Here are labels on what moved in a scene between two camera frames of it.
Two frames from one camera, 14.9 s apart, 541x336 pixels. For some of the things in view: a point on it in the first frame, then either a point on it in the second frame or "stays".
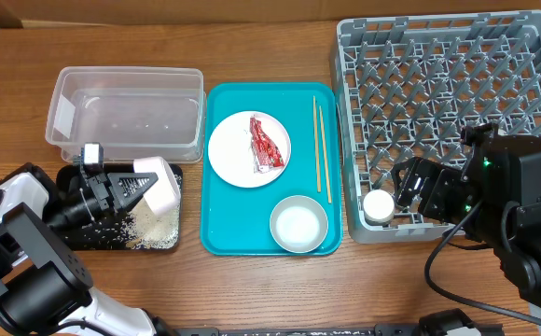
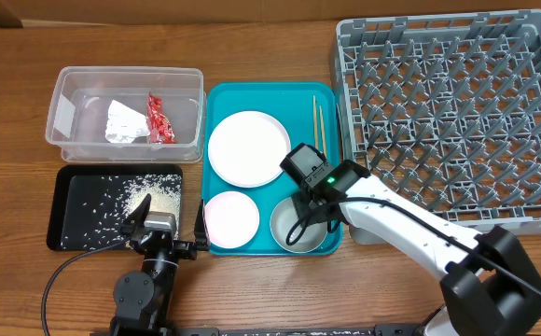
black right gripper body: (446, 197) to (307, 204)
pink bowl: (165, 195) to (231, 219)
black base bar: (404, 329) stays
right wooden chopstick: (325, 150) stays
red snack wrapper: (265, 151) to (160, 130)
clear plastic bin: (132, 111) stays
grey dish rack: (406, 86) stays
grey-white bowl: (298, 224) stays
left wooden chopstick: (316, 144) stays
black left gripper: (118, 180) to (188, 249)
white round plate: (230, 153) stays
